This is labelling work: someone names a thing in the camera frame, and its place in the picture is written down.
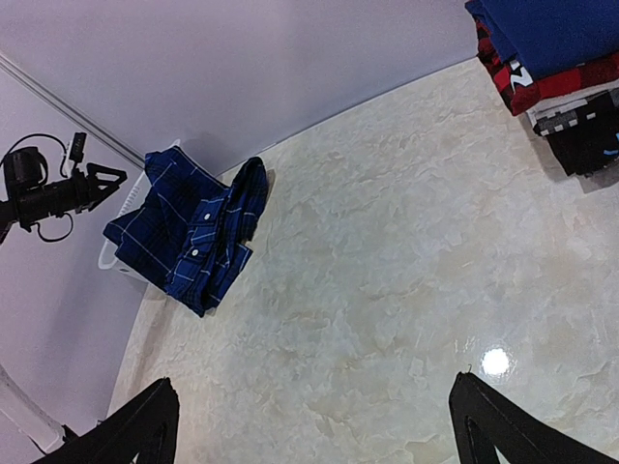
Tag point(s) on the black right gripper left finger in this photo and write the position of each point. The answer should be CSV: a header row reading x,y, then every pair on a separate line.
x,y
143,431

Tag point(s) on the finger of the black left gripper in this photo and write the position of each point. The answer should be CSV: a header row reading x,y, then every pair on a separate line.
x,y
103,179

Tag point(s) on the blue folded shirt on stack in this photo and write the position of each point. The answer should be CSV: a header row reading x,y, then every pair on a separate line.
x,y
549,37

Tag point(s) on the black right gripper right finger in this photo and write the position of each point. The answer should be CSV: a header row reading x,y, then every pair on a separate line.
x,y
487,424

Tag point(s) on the left wall aluminium profile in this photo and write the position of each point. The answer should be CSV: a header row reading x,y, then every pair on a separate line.
x,y
106,137

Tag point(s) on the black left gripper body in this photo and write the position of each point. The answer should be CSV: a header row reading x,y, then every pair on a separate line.
x,y
28,207

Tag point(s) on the blue plaid shirt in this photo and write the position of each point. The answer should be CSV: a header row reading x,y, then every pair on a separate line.
x,y
222,221

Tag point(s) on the white folded garment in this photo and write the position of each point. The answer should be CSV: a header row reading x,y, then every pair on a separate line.
x,y
565,113

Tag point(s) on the white plastic laundry basket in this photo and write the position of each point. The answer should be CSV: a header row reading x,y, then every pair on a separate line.
x,y
148,239

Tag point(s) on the red black folded garment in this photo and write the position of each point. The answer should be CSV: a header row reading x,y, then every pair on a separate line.
x,y
520,92

